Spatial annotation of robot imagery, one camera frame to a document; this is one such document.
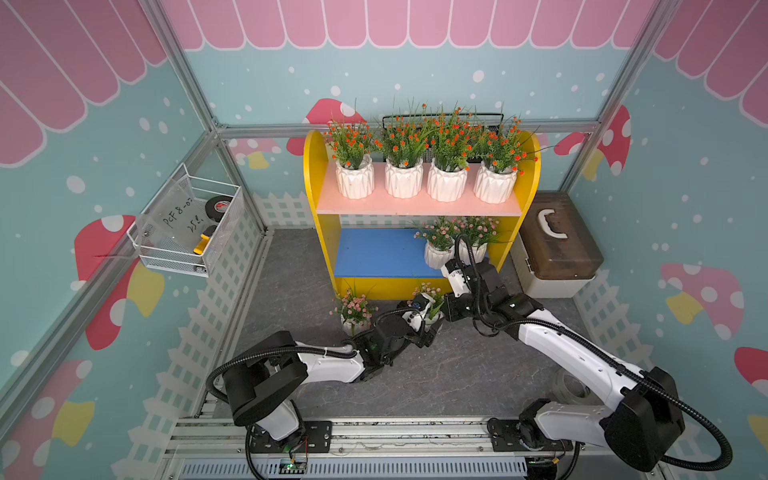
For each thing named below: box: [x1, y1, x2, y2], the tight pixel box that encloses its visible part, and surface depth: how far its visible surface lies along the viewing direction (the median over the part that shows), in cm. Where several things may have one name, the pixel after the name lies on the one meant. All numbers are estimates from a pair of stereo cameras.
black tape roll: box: [205, 195, 234, 222], surface depth 81 cm
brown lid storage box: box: [510, 191, 604, 299], surface depth 94 cm
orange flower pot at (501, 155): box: [473, 116, 540, 204], surface depth 67 cm
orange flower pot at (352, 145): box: [323, 120, 383, 200], surface depth 69 cm
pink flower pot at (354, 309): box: [329, 279, 380, 336], surface depth 83 cm
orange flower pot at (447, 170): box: [427, 107, 478, 203], surface depth 67 cm
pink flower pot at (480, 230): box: [451, 216, 500, 265], surface depth 83 cm
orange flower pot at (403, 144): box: [374, 98, 430, 199], surface depth 69 cm
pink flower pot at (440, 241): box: [413, 218, 457, 270], surface depth 83 cm
